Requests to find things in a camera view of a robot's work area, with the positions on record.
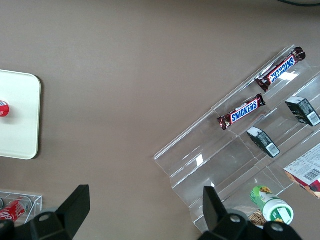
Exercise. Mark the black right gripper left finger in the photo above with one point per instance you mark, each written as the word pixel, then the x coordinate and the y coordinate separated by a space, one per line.
pixel 75 207

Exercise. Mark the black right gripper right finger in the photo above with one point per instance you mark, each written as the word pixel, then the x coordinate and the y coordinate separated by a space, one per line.
pixel 212 210

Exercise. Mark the wicker basket with foil packs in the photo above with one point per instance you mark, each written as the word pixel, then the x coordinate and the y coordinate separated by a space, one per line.
pixel 256 220

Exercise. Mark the beige plastic tray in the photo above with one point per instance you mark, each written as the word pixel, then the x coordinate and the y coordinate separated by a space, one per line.
pixel 20 135

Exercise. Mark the clear acrylic bottle rack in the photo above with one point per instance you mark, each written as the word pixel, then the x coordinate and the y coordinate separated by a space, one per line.
pixel 35 207

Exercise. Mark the clear acrylic stepped display stand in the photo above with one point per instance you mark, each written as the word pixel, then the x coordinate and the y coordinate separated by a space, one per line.
pixel 200 160

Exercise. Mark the green bottle white cap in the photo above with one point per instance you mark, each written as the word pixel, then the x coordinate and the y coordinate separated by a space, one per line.
pixel 272 206

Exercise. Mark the red Coca-Cola can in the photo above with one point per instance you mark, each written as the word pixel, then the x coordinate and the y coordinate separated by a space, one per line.
pixel 12 211

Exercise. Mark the small black carton box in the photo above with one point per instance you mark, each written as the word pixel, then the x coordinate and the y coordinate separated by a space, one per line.
pixel 263 141
pixel 303 111

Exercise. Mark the white red snack box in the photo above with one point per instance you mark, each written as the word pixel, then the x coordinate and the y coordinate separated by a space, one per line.
pixel 306 172

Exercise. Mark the brown Snickers bar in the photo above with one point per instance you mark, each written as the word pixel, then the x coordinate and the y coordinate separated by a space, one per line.
pixel 281 70
pixel 243 112

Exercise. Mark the red white yogurt cup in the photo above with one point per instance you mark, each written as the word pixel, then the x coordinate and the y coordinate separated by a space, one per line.
pixel 3 108

